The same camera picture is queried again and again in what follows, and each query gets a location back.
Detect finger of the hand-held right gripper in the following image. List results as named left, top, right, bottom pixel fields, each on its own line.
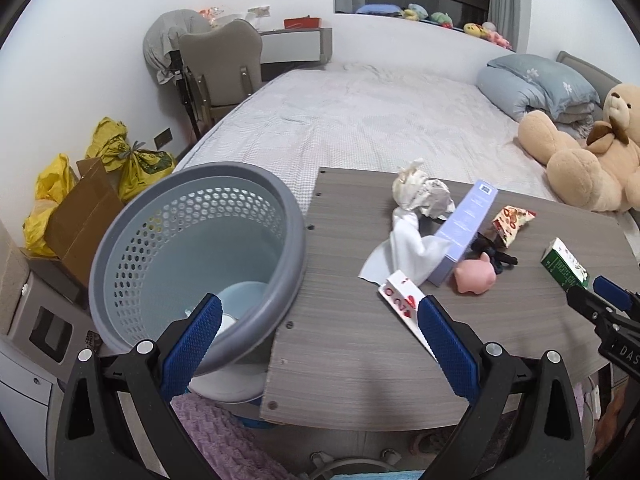
left=567, top=286, right=620, bottom=335
left=593, top=276, right=640, bottom=313

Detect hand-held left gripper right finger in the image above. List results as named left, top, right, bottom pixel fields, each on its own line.
left=417, top=295, right=587, bottom=480

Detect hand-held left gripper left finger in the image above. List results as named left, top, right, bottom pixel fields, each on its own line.
left=54, top=294, right=223, bottom=480

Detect green and white carton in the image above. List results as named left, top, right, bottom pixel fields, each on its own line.
left=540, top=237, right=591, bottom=292

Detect playing card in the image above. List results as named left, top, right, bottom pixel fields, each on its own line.
left=378, top=270, right=436, bottom=356

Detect pink pig toy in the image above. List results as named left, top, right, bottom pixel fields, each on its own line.
left=452, top=252, right=497, bottom=295

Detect dark knotted rope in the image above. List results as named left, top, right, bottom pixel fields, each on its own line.
left=470, top=232, right=518, bottom=276

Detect white knotted cloth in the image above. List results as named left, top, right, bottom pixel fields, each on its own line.
left=358, top=207, right=453, bottom=287

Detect red patterned snack packet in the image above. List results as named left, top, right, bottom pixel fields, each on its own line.
left=491, top=205, right=537, bottom=250

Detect lavender long box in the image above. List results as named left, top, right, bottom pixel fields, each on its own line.
left=430, top=180, right=496, bottom=288

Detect paper ball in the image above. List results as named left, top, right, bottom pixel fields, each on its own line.
left=391, top=158, right=456, bottom=221

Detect grey perforated plastic basket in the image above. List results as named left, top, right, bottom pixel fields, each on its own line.
left=89, top=161, right=307, bottom=377

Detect white round plastic base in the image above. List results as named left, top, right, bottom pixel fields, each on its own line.
left=187, top=360, right=268, bottom=405

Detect purple fuzzy blanket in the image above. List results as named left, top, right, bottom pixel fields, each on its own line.
left=170, top=392, right=296, bottom=480

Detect tan teddy bear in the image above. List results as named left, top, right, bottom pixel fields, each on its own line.
left=517, top=82, right=640, bottom=212

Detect grey box with black window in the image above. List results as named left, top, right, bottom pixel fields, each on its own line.
left=0, top=220, right=101, bottom=366

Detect brown cardboard box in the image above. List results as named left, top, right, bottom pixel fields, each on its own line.
left=44, top=157, right=126, bottom=288

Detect white cabinet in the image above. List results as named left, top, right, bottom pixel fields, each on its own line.
left=0, top=347, right=66, bottom=476

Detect yellow bag with green print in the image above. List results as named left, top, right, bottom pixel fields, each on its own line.
left=117, top=147, right=176, bottom=203

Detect yellow plastic bag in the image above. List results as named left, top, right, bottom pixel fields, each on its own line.
left=22, top=154, right=78, bottom=258
left=85, top=116, right=132, bottom=173

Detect grey headboard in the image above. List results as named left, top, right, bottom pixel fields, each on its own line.
left=556, top=51, right=623, bottom=96

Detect blue-grey flowered duvet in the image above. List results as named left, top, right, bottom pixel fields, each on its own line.
left=476, top=54, right=601, bottom=141

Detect black folding stand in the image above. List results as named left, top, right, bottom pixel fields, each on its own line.
left=170, top=50, right=202, bottom=138

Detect bed with white checked sheet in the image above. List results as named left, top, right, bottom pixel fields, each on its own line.
left=175, top=62, right=640, bottom=261

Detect grey upholstered chair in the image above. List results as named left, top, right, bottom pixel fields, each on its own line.
left=179, top=19, right=263, bottom=138

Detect grey cloth bundle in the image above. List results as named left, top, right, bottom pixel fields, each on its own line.
left=143, top=9, right=211, bottom=85

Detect grey and white desk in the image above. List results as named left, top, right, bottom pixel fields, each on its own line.
left=257, top=26, right=333, bottom=81

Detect white items on desk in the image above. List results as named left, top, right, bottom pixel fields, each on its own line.
left=197, top=5, right=273, bottom=28

